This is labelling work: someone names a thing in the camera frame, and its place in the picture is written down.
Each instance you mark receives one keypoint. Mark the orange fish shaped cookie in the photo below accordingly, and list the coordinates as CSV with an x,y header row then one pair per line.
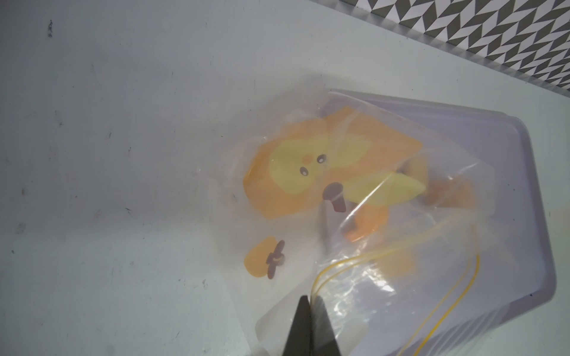
x,y
364,221

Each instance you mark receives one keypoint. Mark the brown heart cookie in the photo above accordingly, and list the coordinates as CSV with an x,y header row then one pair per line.
x,y
451,193

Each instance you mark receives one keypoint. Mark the lavender plastic tray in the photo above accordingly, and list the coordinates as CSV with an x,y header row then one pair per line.
x,y
455,316

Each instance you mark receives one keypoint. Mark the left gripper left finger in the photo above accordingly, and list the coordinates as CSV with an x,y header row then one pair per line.
x,y
300,339

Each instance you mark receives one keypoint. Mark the duck print bag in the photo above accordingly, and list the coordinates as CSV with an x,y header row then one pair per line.
x,y
278,182

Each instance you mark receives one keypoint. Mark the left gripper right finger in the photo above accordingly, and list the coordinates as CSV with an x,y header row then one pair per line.
x,y
323,337

